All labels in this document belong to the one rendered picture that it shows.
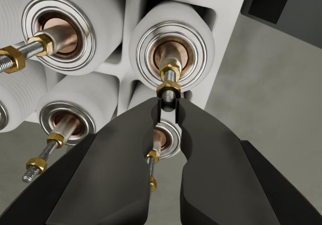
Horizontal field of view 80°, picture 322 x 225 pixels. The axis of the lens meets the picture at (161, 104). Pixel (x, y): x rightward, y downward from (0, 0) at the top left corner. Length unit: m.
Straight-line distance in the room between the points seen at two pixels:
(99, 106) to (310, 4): 0.27
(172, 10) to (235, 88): 0.36
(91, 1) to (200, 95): 0.20
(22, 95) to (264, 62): 0.48
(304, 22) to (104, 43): 0.22
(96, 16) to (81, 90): 0.10
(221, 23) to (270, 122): 0.40
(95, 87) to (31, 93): 0.10
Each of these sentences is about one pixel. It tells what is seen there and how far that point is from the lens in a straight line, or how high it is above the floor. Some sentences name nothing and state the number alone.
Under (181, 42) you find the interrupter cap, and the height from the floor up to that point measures 0.25.
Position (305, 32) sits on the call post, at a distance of 0.27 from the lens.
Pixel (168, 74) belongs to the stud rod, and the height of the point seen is 0.31.
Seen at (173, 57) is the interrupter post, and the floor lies 0.28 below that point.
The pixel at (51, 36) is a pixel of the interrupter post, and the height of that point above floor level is 0.28.
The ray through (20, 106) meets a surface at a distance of 0.33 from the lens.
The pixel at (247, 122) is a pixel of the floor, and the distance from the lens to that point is 0.61.
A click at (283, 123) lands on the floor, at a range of 0.65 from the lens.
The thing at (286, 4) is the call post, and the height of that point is 0.16.
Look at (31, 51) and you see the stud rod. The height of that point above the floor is 0.31.
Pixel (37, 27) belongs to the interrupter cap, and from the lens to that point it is 0.25.
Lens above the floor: 0.45
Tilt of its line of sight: 58 degrees down
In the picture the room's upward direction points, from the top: 174 degrees counter-clockwise
